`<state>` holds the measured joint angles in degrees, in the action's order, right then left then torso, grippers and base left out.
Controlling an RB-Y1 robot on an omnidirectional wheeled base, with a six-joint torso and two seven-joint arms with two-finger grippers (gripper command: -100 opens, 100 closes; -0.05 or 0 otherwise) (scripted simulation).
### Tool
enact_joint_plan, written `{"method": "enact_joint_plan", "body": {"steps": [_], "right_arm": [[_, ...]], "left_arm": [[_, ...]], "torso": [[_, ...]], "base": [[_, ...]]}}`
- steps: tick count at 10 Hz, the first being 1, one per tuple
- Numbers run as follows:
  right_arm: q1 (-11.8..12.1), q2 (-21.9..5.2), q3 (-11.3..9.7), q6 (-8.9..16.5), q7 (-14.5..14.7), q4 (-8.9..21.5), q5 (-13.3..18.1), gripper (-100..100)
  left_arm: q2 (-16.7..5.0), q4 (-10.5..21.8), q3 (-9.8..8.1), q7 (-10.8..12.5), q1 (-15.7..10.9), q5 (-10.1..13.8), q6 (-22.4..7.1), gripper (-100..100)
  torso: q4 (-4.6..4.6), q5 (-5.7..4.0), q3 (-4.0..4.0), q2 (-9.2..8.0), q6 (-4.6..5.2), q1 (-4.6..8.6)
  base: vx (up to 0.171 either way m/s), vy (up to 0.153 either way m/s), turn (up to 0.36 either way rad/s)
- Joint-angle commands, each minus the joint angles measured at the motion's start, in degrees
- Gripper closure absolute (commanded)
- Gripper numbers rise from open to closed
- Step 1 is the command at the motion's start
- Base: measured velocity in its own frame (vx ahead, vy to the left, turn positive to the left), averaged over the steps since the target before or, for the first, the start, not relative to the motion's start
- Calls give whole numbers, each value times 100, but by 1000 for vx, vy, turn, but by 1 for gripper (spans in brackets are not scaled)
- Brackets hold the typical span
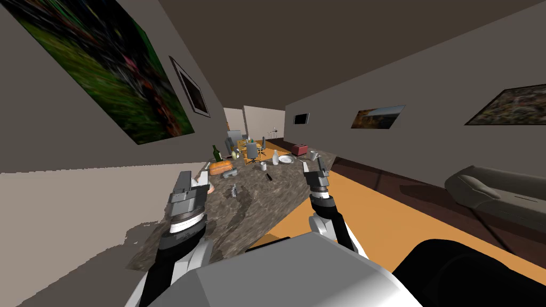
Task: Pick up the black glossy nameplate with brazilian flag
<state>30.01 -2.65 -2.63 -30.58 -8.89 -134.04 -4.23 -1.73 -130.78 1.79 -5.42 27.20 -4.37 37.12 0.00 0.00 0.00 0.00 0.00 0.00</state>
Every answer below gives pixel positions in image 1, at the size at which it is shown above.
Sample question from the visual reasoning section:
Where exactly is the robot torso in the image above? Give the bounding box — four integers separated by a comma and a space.
147, 232, 424, 307

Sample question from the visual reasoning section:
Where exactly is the dark framed picture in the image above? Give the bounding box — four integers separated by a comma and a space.
168, 55, 212, 118

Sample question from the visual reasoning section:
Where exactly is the large green dark painting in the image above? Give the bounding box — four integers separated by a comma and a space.
1, 0, 196, 146

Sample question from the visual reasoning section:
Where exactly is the grey office chair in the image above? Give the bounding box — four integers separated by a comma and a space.
244, 142, 261, 165
225, 130, 244, 155

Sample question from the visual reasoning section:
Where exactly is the brown landscape picture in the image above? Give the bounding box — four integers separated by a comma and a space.
350, 104, 407, 130

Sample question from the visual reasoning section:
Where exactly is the grey mottled picture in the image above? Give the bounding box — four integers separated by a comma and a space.
463, 83, 546, 126

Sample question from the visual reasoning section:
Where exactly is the pink bowl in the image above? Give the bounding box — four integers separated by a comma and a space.
192, 172, 216, 196

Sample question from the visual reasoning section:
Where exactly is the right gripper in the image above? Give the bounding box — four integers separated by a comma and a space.
301, 160, 331, 195

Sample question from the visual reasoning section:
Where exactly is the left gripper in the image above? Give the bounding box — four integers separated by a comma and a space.
165, 170, 211, 220

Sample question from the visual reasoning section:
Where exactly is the orange bread loaf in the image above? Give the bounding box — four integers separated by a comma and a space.
208, 159, 235, 176

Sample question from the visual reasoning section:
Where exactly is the grey sofa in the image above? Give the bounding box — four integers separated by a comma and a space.
444, 165, 546, 235

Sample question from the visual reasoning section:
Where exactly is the yellow dining table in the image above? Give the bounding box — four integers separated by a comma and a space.
236, 137, 268, 162

